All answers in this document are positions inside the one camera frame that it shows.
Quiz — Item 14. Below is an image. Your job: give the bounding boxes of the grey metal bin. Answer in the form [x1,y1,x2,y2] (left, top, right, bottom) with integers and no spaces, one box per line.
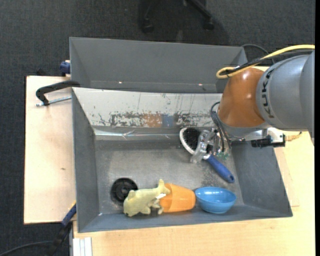
[68,36,294,234]

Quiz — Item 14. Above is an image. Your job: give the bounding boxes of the blue plastic bowl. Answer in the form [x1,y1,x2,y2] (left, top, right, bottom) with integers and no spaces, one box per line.
[194,186,237,215]

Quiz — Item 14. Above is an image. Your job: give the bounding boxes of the black cylinder on white bracket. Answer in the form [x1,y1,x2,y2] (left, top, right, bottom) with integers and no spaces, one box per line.
[245,128,286,149]

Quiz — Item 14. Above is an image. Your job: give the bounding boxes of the blue-handled white hair brush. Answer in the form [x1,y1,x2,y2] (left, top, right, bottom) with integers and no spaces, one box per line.
[178,127,236,184]

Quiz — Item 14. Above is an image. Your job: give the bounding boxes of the pale wood board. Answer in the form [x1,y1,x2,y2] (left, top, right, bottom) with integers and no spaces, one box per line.
[23,75,77,225]

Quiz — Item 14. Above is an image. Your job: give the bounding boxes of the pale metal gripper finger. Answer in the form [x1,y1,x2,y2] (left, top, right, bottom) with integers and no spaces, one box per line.
[196,129,214,152]
[190,146,213,164]

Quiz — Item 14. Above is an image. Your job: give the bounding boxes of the orange plastic cup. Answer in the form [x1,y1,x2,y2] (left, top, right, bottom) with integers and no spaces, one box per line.
[158,182,197,214]

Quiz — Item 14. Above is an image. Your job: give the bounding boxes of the yellow-green toy dolphin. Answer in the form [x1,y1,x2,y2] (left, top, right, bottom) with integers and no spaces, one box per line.
[122,178,172,218]

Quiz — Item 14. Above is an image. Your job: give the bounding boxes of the black round disc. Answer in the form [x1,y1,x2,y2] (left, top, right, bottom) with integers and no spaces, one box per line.
[110,177,139,203]

